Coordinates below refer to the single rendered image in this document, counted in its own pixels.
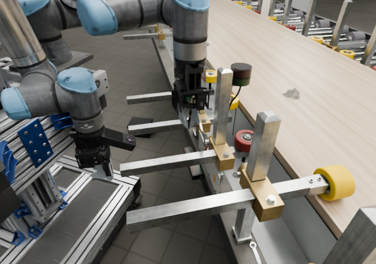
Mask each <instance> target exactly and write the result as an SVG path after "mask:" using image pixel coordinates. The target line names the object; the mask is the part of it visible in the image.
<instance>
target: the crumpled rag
mask: <svg viewBox="0 0 376 264"><path fill-rule="evenodd" d="M299 94H300V93H299V91H298V90H297V89H296V88H293V89H289V90H287V93H283V96H285V97H287V98H288V97H291V98H292V99H294V100H295V99H297V98H300V95H299Z"/></svg>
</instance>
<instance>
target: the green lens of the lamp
mask: <svg viewBox="0 0 376 264"><path fill-rule="evenodd" d="M250 79H251V76H250V77H249V78H247V79H237V78H234V77H233V79H232V85H234V86H239V87H243V86H248V85H249V83H250Z"/></svg>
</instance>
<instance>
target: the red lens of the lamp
mask: <svg viewBox="0 0 376 264"><path fill-rule="evenodd" d="M231 70H232V72H233V77H236V78H248V77H250V76H251V73H252V66H251V69H249V70H236V69H234V68H232V65H231Z"/></svg>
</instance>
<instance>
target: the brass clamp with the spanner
mask: <svg viewBox="0 0 376 264"><path fill-rule="evenodd" d="M212 137H213V135H210V136H209V137H208V139H209V143H210V145H209V150H214V151H215V153H216V155H217V156H216V162H215V164H216V165H217V167H218V170H219V171H225V170H229V169H233V167H234V160H235V157H234V155H233V153H232V152H231V150H230V148H229V146H228V144H227V142H226V141H225V144H219V145H215V144H214V142H213V140H212ZM224 152H228V153H229V158H224V157H223V154H224Z"/></svg>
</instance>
